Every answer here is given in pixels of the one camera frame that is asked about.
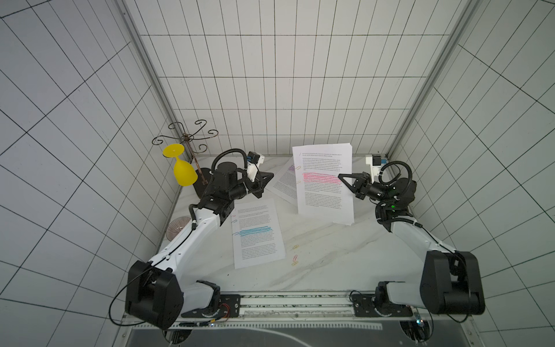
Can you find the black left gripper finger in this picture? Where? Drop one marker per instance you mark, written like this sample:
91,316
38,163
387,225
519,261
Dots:
257,188
263,177

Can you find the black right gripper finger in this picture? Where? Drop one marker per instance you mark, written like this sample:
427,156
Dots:
354,178
358,188

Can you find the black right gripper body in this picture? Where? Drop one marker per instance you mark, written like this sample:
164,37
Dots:
362,186

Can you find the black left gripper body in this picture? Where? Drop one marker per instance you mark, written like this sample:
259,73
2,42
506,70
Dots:
241,189

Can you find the purple highlighted paper document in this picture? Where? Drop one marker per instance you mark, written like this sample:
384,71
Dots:
284,183

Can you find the pink highlighted paper document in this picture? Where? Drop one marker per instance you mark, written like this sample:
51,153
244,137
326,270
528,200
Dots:
321,194

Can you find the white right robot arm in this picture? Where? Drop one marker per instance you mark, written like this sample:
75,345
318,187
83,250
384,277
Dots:
449,282

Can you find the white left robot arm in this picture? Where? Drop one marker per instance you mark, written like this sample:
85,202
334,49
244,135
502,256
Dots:
158,291

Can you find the blue highlighted paper document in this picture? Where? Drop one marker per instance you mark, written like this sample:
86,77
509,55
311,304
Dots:
256,234

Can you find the yellow plastic wine glass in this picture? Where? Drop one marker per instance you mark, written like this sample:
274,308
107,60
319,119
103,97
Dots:
183,171

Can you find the pink glass bowl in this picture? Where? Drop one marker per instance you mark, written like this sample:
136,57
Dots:
176,226

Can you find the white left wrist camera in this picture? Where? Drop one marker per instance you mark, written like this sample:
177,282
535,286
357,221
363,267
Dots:
254,160

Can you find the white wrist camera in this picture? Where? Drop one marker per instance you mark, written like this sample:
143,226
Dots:
254,160
375,163

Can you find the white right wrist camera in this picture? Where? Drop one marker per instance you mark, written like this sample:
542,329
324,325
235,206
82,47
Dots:
375,163

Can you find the copper wire glass holder stand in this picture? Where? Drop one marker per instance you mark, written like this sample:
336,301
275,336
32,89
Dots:
193,147

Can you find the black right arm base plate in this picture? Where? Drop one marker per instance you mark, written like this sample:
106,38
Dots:
366,306

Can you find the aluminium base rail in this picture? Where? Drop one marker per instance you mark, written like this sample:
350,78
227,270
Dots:
274,307

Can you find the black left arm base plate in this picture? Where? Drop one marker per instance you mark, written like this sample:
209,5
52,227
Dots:
228,306

